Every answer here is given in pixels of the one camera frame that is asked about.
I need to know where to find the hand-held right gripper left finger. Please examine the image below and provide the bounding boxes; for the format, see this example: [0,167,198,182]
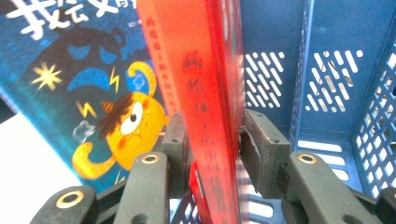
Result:
[161,111,196,200]

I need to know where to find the blue plastic file rack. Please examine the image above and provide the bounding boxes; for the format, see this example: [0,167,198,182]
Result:
[169,0,396,224]

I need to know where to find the blue picture book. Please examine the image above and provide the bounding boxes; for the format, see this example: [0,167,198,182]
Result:
[0,0,181,194]

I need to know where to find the red picture book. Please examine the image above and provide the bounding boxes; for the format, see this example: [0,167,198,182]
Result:
[135,0,250,224]

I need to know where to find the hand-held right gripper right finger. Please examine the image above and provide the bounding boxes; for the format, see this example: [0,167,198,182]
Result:
[239,108,292,200]

